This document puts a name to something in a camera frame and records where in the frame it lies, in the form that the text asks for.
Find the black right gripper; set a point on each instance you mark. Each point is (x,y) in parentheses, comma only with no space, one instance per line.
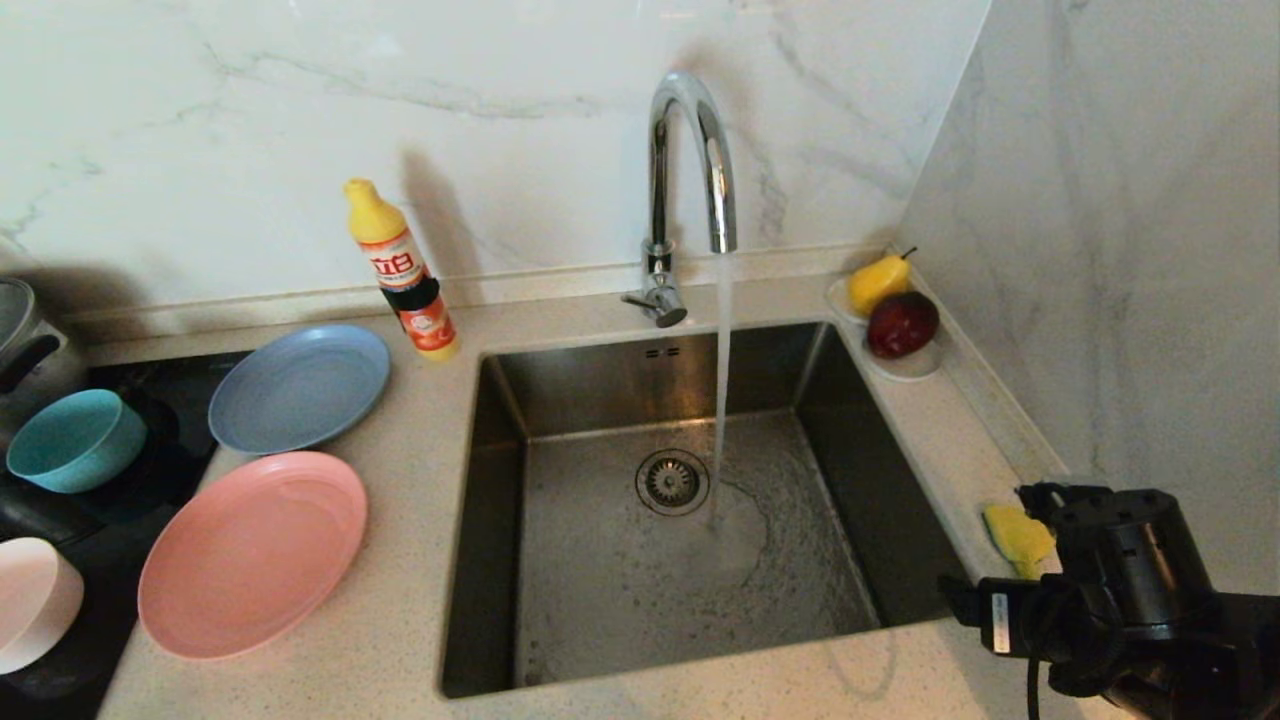
(1030,620)

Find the yellow green sponge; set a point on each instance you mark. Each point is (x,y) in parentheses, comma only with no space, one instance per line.
(1015,535)

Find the chrome gooseneck faucet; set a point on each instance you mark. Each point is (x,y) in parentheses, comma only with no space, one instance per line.
(657,180)

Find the orange dish soap bottle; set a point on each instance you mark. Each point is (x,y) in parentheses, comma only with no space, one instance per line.
(410,285)

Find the blue grey plate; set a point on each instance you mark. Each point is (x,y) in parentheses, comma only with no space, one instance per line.
(300,385)

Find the pink plate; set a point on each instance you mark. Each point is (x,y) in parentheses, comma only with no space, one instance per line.
(255,555)

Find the teal bowl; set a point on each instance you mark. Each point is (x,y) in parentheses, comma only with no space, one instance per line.
(75,440)

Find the pale pink bowl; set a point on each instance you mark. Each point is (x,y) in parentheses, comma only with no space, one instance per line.
(30,600)

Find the stainless steel sink basin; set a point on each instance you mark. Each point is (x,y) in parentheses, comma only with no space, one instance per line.
(570,600)

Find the small white fruit dish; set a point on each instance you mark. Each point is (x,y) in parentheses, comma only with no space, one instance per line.
(912,368)

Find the dark red apple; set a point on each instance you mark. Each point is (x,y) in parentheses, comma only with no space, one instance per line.
(902,325)

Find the round metal drain strainer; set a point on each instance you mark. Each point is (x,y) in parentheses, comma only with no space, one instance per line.
(672,482)

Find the yellow pear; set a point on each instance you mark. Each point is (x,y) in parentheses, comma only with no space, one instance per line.
(877,283)

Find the black frying pan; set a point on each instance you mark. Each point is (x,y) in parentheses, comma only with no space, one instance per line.
(165,470)

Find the black glass cooktop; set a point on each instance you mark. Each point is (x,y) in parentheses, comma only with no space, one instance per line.
(110,540)

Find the stainless steel pot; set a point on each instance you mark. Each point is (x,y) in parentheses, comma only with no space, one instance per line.
(35,350)

